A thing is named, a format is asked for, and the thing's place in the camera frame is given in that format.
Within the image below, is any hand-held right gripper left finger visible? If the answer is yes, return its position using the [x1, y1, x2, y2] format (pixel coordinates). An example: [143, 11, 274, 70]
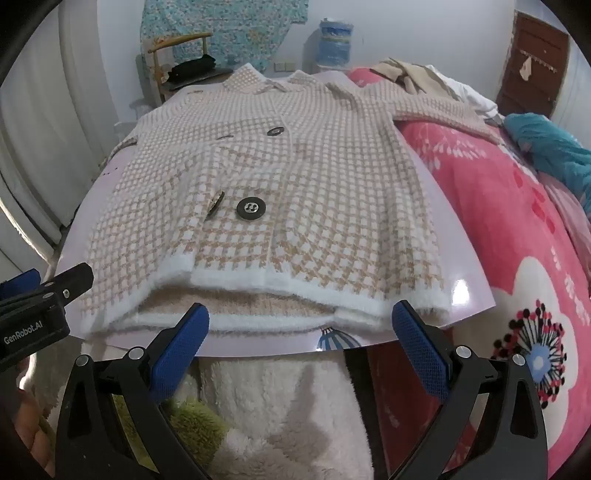
[54, 302, 211, 480]

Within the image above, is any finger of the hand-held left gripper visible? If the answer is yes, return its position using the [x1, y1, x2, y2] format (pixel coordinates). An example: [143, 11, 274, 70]
[0, 268, 42, 303]
[39, 263, 94, 305]

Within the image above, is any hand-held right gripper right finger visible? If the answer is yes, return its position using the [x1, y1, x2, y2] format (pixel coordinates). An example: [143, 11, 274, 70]
[369, 300, 548, 480]

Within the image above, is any beige white houndstooth coat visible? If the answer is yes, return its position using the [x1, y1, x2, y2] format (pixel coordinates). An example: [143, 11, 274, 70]
[76, 65, 513, 342]

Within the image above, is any person's left hand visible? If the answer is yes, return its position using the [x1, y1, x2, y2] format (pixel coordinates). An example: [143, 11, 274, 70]
[14, 392, 54, 476]

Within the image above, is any pink floral blanket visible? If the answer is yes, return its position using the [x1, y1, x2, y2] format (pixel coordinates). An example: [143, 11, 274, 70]
[346, 67, 591, 480]

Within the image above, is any white curtain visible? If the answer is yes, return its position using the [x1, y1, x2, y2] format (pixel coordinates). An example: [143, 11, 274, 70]
[0, 0, 139, 259]

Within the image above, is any black bag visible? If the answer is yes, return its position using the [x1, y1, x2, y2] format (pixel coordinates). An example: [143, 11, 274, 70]
[167, 54, 218, 83]

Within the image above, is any teal fleece cloth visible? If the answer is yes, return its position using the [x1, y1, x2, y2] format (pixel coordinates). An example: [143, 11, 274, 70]
[503, 113, 591, 204]

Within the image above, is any wooden chair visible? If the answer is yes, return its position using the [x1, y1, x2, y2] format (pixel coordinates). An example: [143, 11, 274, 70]
[147, 32, 234, 104]

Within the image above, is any beige garment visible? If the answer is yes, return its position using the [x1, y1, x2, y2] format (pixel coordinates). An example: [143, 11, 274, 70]
[369, 58, 462, 100]

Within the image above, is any brown wooden door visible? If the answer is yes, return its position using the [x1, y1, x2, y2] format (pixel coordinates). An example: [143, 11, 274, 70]
[496, 11, 571, 118]

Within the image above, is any teal floral cloth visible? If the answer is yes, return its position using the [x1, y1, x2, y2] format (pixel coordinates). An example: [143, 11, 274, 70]
[141, 0, 310, 70]

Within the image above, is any blue water jug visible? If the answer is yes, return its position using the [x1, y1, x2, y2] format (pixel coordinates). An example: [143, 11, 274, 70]
[320, 17, 354, 65]

